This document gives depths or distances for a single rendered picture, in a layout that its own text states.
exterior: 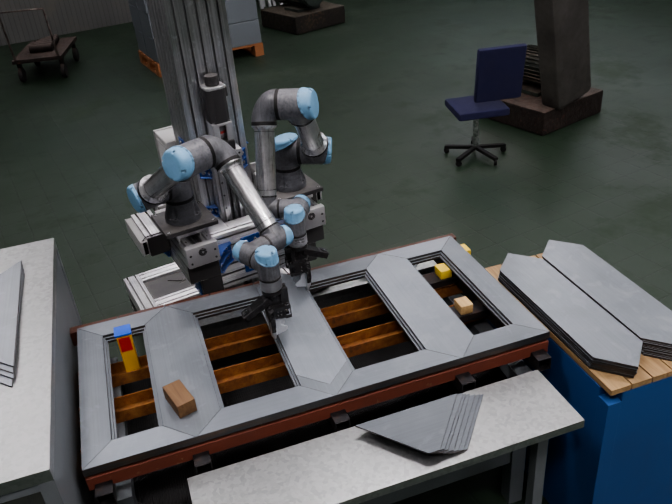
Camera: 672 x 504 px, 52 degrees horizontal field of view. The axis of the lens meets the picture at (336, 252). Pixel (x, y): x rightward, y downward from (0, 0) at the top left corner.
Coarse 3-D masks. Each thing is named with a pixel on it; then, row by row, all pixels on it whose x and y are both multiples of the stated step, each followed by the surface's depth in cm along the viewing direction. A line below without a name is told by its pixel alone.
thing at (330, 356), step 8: (320, 352) 239; (328, 352) 239; (336, 352) 238; (296, 360) 236; (304, 360) 236; (312, 360) 236; (320, 360) 235; (328, 360) 235; (336, 360) 235; (344, 360) 234; (296, 368) 233; (304, 368) 232; (312, 368) 232
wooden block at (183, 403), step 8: (168, 384) 223; (176, 384) 223; (168, 392) 220; (176, 392) 219; (184, 392) 219; (168, 400) 221; (176, 400) 216; (184, 400) 216; (192, 400) 216; (176, 408) 215; (184, 408) 216; (192, 408) 217; (184, 416) 217
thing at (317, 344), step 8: (320, 336) 247; (328, 336) 246; (296, 344) 244; (304, 344) 243; (312, 344) 243; (320, 344) 243; (328, 344) 242; (336, 344) 242; (288, 352) 240; (296, 352) 240; (304, 352) 240; (312, 352) 239
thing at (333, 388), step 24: (312, 288) 277; (216, 312) 268; (264, 312) 264; (144, 336) 258; (408, 336) 246; (288, 360) 238; (456, 360) 231; (216, 384) 232; (312, 384) 225; (336, 384) 224; (384, 384) 225; (312, 408) 220; (216, 432) 211; (144, 456) 206
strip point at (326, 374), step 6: (324, 366) 232; (330, 366) 232; (336, 366) 232; (342, 366) 232; (306, 372) 231; (312, 372) 230; (318, 372) 230; (324, 372) 230; (330, 372) 230; (336, 372) 229; (312, 378) 228; (318, 378) 228; (324, 378) 227; (330, 378) 227
